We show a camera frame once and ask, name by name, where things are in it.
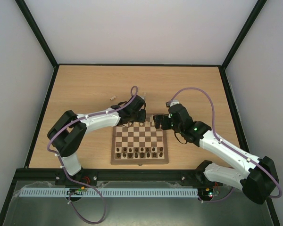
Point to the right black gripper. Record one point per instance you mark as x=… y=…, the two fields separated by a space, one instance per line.
x=162 y=121

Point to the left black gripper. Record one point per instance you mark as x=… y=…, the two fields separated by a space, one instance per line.
x=142 y=119

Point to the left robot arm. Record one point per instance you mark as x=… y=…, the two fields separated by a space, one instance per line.
x=67 y=133

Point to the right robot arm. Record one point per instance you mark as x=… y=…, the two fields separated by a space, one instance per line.
x=255 y=177

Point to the wooden chess board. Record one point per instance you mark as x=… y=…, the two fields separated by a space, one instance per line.
x=137 y=135

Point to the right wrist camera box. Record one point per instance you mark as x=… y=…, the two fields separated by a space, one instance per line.
x=172 y=103

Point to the white slotted cable duct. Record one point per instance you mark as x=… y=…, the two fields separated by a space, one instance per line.
x=112 y=192

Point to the black aluminium rail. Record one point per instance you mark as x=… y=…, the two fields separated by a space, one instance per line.
x=178 y=175

